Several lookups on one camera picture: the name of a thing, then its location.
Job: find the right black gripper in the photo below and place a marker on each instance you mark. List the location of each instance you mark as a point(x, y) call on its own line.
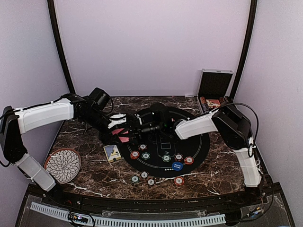
point(138, 130)

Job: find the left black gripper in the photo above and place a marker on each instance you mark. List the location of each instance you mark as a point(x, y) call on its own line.
point(107, 137)

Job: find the red playing card deck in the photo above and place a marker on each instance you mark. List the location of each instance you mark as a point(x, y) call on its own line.
point(122, 134)

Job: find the green poker chip stack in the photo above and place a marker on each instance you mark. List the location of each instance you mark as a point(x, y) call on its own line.
point(135, 179)

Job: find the blue small blind button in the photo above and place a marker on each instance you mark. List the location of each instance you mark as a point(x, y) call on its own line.
point(177, 166)

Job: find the red poker chip stack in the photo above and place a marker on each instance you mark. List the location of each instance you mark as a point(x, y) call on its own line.
point(179, 181)

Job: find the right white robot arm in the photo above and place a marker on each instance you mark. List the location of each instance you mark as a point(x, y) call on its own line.
point(233, 126)

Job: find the yellow playing card box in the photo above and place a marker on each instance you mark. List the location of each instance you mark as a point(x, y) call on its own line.
point(112, 153)

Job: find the round black poker mat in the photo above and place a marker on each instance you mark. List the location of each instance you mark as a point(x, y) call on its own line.
point(196, 147)

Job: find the floral ceramic plate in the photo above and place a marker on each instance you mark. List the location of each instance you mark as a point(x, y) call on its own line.
point(63, 164)

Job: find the aluminium poker chip case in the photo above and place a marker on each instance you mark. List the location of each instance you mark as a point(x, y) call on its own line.
point(213, 84)

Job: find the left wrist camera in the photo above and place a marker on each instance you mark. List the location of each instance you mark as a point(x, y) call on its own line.
point(117, 119)

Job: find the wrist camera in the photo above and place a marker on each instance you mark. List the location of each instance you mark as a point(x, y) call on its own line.
point(117, 119)
point(160, 113)

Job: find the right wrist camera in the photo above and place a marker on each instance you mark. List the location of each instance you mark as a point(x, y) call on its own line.
point(160, 113)

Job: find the white slotted cable duct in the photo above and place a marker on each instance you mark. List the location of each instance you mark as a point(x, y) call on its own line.
point(111, 219)

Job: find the left black frame post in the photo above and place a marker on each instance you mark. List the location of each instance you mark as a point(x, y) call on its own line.
point(59, 45)

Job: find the black frame post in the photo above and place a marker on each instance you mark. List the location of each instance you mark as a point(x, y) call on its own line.
point(59, 45)
point(245, 48)

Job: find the right black frame post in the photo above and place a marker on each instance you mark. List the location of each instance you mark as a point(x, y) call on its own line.
point(245, 48)

